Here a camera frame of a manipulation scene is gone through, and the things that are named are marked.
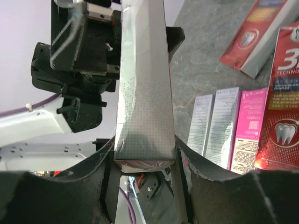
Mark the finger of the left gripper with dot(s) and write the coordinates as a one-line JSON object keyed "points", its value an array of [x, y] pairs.
{"points": [[68, 27], [175, 37]]}

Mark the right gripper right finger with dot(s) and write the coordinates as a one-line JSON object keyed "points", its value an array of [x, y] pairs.
{"points": [[218, 196]]}

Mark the red 3d toothpaste box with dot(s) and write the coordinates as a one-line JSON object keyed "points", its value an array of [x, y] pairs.
{"points": [[255, 39], [278, 147]]}

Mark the red toothpaste box silver side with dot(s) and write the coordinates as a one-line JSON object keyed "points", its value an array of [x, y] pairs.
{"points": [[145, 138]]}

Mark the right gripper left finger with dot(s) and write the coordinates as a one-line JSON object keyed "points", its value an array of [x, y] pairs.
{"points": [[77, 195]]}

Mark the pink toothpaste box left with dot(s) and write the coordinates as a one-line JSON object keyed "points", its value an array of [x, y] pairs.
{"points": [[248, 130]]}

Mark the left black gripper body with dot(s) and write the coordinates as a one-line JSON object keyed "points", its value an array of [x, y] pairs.
{"points": [[98, 66]]}

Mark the silver toothpaste box left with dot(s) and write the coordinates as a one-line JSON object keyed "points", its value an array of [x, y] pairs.
{"points": [[200, 123]]}

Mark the silver toothpaste box right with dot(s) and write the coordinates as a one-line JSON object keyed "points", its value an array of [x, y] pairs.
{"points": [[221, 137]]}

